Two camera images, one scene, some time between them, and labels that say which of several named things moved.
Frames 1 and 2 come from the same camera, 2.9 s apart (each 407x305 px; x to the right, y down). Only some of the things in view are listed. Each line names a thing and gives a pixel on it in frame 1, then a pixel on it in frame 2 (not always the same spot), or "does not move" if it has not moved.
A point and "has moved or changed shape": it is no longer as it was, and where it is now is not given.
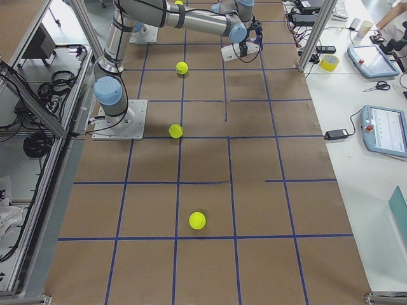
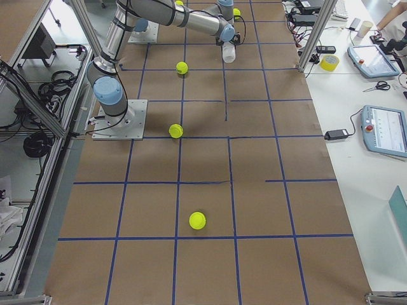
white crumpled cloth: (10, 216) does not move
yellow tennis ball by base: (175, 131) does not move
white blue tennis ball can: (233, 51) has moved or changed shape
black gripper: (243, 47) to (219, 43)
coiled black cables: (37, 145) does not move
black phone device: (325, 49) does not move
